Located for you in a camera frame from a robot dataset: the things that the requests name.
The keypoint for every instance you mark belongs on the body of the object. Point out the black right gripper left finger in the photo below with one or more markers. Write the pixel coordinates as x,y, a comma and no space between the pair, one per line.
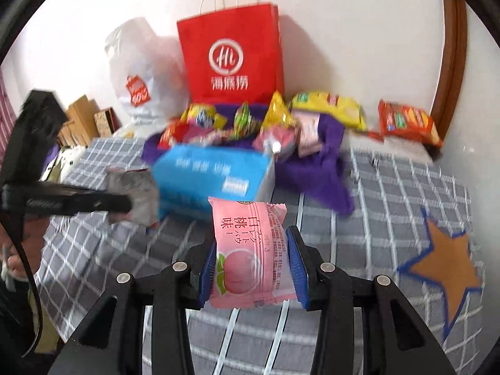
109,339

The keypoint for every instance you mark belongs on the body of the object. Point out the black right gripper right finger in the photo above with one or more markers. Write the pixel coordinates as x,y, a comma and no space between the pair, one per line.
395,338

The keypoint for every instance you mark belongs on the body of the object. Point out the grey white snack packet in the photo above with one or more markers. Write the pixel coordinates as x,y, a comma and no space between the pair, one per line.
140,187

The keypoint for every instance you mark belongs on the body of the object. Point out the pink peach snack packet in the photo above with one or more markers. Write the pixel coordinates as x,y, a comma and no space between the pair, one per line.
252,263

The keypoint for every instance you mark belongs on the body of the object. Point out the yellow magenta chips bag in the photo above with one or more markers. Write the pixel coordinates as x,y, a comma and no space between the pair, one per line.
204,115

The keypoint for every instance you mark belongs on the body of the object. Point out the large pink snack bag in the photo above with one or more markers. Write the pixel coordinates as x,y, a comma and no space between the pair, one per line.
284,140

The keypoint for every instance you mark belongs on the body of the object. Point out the cardboard boxes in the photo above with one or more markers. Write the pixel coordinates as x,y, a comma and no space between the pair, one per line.
86,122

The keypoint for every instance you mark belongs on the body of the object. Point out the grey checked blanket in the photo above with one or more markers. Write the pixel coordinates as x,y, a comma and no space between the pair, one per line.
391,197

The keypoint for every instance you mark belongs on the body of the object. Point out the white Miniso plastic bag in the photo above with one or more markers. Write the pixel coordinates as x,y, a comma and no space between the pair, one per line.
147,72

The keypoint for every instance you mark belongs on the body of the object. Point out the red candy packet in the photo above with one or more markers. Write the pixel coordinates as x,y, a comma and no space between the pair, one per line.
173,135

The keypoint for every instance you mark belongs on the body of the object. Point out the blue tissue pack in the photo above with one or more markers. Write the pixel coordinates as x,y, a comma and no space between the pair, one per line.
187,176

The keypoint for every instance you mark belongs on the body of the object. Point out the purple cloth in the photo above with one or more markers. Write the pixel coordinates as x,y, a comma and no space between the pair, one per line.
319,176

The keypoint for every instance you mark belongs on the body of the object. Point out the fruit print table cover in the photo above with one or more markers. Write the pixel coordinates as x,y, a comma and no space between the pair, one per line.
351,140

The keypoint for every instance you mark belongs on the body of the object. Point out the green candy packet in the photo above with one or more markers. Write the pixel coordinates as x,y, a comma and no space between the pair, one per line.
244,123

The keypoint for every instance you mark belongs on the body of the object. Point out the red paper Haidilao bag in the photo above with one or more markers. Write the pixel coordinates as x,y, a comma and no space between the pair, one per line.
233,55

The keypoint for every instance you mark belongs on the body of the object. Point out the orange Lays chips bag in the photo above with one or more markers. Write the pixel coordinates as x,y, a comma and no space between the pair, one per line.
406,122

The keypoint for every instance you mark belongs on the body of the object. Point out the yellow Lays chips bag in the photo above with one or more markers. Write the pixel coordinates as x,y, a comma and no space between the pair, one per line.
344,109

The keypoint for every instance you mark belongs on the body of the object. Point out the yellow snack bag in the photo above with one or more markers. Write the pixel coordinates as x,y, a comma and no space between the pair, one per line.
278,114

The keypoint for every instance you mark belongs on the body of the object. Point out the brown wooden door frame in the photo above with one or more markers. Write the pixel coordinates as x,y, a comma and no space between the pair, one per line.
453,64

